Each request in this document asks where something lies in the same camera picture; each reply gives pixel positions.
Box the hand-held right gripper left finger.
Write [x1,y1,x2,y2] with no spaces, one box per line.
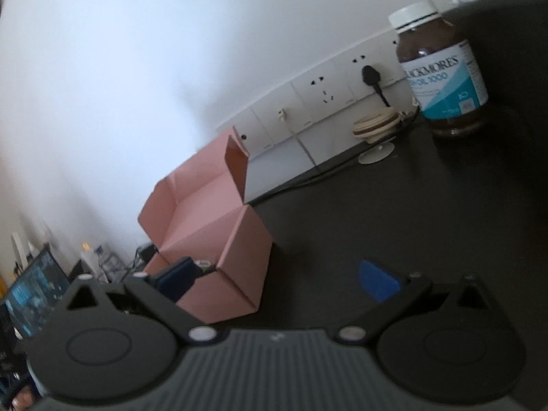
[64,257,217,345]

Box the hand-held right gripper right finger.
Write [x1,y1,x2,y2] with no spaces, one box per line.
[332,259,491,345]

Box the pink cardboard box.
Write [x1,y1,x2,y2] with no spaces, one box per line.
[138,126,274,325]

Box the black desktop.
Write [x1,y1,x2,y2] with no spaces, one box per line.
[68,94,548,411]

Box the clear bottle blue label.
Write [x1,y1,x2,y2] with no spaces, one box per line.
[95,245,125,275]

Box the white bottle yellow cap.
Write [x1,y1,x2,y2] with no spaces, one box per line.
[80,243,108,283]

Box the laptop screen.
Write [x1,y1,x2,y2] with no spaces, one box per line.
[0,244,71,339]

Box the black plug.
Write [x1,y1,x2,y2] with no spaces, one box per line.
[362,65,392,108]

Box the brown supplement bottle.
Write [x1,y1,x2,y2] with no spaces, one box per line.
[388,2,489,138]

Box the black power cord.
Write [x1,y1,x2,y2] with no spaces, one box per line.
[246,107,422,206]

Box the white network cable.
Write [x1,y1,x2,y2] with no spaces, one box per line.
[277,109,320,167]

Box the white wall socket panel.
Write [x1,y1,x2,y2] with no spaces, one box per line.
[215,26,412,159]

